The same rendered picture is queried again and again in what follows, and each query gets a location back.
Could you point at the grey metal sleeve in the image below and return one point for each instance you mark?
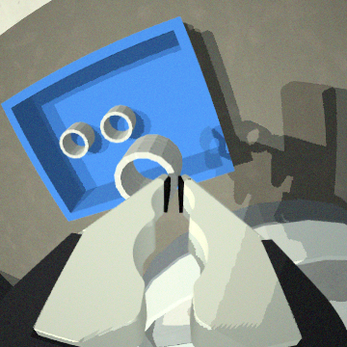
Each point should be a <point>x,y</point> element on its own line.
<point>71,149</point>
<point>154,147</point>
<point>110,133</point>

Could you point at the blue shallow tray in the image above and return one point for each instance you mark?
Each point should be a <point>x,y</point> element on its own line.
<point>151,78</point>

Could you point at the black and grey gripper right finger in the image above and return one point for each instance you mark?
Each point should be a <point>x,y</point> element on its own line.
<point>250,293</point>

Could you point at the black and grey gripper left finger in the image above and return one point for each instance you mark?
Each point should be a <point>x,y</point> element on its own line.
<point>89,291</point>

